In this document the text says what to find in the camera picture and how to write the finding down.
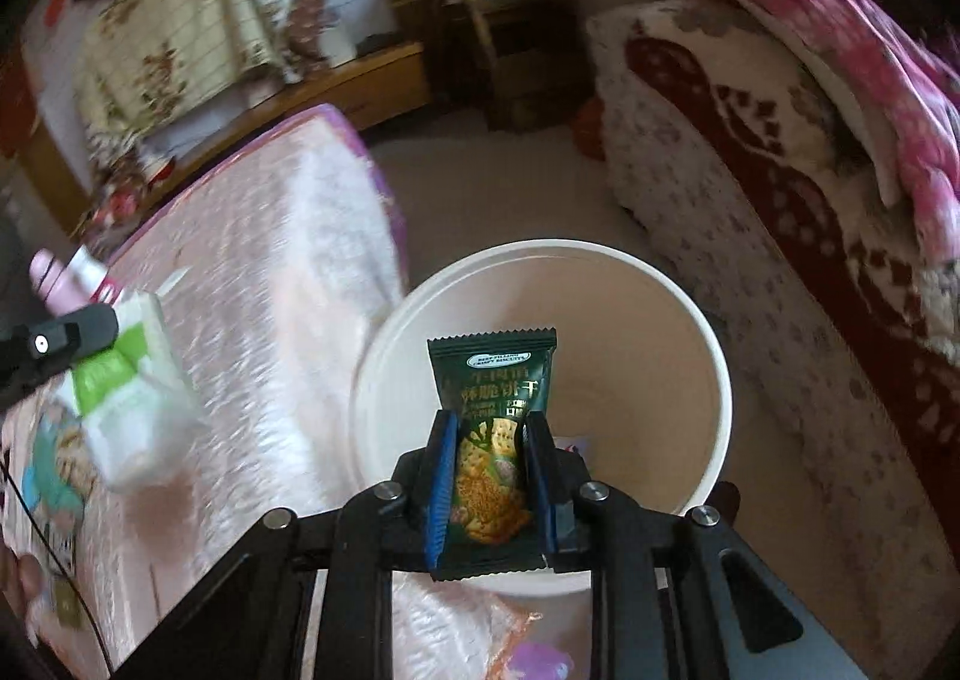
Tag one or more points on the green cracker snack packet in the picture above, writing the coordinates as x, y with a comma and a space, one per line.
491, 381

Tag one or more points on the person's left hand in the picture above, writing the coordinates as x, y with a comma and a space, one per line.
22, 580

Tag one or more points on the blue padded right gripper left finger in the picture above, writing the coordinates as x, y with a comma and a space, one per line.
442, 487

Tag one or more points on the green white tissue pack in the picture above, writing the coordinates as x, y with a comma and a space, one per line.
139, 412

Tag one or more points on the floral cloth covered television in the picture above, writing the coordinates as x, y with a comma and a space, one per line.
143, 64

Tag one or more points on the pink quilted table cover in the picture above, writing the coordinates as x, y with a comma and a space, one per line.
273, 273

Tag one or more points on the wooden TV cabinet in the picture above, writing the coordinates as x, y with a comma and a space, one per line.
368, 91

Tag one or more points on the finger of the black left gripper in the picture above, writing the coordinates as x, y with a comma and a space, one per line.
33, 355

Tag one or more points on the pink thermos bottle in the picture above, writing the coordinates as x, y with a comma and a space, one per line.
55, 285

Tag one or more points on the pink floral blanket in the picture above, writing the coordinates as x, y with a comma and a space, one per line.
912, 87

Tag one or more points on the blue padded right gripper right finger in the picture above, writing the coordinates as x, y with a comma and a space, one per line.
540, 460

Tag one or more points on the white bottle pink label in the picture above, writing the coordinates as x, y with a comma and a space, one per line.
93, 277

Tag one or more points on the white plastic trash bin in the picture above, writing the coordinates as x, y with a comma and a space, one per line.
640, 385

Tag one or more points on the floral brown white sofa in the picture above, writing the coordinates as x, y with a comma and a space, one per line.
724, 147

